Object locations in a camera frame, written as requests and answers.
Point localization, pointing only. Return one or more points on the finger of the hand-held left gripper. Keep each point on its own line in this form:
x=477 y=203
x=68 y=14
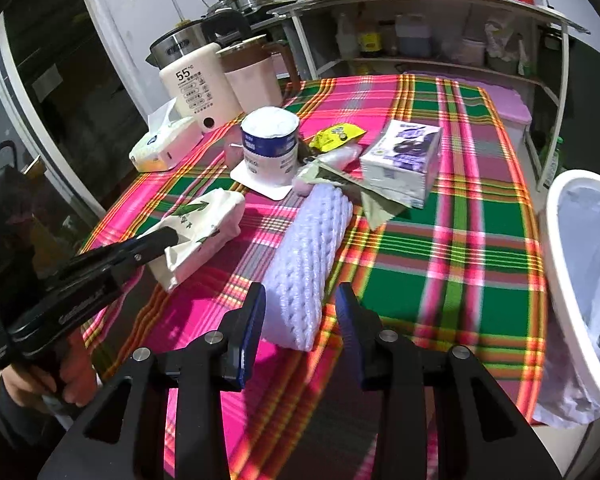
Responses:
x=130 y=255

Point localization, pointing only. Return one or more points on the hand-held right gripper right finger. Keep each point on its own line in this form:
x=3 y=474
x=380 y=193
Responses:
x=352 y=340

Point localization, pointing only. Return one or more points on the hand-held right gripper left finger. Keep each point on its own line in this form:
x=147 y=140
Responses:
x=252 y=330

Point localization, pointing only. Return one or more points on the leaf print tissue pack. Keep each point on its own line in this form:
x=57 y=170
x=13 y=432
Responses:
x=205 y=230

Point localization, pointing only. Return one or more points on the white foam fruit net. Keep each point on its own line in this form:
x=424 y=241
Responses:
x=305 y=260

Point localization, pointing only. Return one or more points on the olive green paper wrapper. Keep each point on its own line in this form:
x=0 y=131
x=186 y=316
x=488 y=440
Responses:
x=375 y=205

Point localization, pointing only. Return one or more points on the purple white carton box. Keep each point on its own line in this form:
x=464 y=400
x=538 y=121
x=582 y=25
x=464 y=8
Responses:
x=405 y=160

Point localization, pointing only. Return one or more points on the white trash bin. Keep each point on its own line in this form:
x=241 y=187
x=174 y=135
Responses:
x=554 y=270

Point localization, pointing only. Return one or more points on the person's left forearm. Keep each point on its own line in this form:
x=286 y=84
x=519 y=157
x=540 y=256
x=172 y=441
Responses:
x=20 y=425

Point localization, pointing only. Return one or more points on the person's left hand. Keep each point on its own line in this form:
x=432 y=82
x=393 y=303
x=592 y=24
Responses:
x=77 y=375

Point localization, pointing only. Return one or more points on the white soft tissue pack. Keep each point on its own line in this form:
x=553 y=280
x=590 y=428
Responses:
x=167 y=142

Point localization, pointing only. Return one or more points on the pink green plaid tablecloth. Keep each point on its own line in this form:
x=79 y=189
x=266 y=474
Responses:
x=455 y=260

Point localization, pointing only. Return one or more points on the white square coaster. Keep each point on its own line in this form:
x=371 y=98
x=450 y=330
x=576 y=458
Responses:
x=267 y=192

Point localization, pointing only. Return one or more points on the clear plastic cup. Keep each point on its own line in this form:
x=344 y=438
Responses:
x=232 y=147

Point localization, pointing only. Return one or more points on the white blue round container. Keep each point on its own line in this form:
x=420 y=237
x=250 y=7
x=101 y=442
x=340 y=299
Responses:
x=270 y=150

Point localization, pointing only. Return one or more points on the white framed glass door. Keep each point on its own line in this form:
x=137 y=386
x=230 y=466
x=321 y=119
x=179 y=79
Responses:
x=70 y=85

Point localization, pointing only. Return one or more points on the clear plastic bag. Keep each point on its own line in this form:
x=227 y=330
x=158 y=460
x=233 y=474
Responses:
x=335 y=156

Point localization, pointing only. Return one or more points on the yellow snack wrapper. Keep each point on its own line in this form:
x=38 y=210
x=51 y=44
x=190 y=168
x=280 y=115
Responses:
x=332 y=137

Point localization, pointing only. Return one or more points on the stainless steel cooker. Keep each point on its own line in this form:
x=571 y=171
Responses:
x=175 y=42

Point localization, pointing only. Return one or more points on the clear plastic bin liner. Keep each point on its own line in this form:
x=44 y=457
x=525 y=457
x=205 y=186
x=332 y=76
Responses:
x=595 y=270

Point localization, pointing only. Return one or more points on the green plastic bottle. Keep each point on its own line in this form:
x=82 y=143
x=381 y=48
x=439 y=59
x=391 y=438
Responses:
x=554 y=160

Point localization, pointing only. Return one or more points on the purple plastic storage box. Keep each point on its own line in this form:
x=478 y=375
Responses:
x=512 y=107

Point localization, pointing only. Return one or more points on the dark bottle with yellow label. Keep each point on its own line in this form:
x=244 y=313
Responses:
x=370 y=42

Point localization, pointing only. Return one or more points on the white plastic jug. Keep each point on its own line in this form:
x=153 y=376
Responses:
x=347 y=37

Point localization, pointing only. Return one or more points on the large translucent jug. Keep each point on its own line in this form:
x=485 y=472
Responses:
x=413 y=37

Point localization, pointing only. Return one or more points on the pink plastic tub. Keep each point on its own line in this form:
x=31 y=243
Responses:
x=467 y=51

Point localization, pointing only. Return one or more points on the crumpled plastic bag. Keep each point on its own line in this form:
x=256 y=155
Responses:
x=501 y=42

